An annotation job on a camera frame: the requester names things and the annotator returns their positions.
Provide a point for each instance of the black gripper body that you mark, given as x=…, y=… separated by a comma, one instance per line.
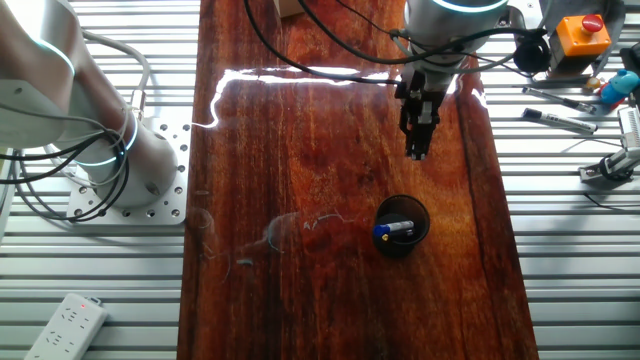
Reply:
x=420, y=85

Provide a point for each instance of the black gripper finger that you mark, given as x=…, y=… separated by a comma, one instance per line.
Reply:
x=428, y=130
x=411, y=130

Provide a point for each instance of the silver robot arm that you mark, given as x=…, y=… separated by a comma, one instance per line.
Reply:
x=50, y=75

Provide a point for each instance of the black mesh pen holder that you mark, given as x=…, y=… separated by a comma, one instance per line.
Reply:
x=417, y=210

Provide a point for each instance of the black silver ballpoint pen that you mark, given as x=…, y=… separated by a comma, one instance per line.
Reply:
x=560, y=99

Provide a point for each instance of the white marker with blue cap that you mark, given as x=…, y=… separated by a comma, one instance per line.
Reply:
x=395, y=229

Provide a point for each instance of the glossy wooden board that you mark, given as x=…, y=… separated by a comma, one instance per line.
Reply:
x=300, y=150

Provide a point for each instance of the white marker with black cap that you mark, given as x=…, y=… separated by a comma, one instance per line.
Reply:
x=560, y=120

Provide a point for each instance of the tan wooden block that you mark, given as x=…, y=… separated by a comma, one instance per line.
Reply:
x=289, y=6

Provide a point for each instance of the orange emergency stop box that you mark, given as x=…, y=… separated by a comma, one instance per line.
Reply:
x=580, y=40

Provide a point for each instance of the small yellow toy ball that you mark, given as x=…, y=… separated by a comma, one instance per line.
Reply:
x=593, y=83

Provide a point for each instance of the metal clamp tool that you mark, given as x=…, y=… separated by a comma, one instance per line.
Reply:
x=612, y=167

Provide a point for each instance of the white power strip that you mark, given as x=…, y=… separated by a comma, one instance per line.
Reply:
x=65, y=330

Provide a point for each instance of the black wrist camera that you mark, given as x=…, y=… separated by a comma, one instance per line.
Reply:
x=531, y=52

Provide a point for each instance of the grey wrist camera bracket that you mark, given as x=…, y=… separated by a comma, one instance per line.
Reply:
x=515, y=17

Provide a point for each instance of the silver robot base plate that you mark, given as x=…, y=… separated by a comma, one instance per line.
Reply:
x=170, y=205

